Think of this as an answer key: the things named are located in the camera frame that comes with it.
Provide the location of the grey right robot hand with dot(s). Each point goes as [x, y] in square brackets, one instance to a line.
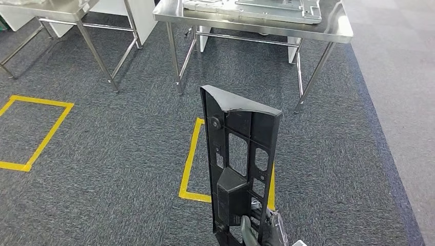
[247, 231]

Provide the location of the steel workbench table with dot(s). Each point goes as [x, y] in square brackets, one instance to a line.
[333, 30]

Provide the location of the white cabinet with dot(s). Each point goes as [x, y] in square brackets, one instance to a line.
[146, 17]

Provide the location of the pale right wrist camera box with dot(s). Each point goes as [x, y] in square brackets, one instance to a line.
[299, 243]

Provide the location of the black plastic plate frame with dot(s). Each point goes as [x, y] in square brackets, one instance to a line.
[234, 190]

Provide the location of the grey metal fixture plate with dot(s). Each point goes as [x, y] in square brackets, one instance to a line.
[251, 13]

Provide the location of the steel side table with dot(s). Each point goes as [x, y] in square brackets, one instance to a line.
[61, 8]

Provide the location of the yellow floor tape square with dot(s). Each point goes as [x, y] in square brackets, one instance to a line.
[44, 139]
[190, 159]

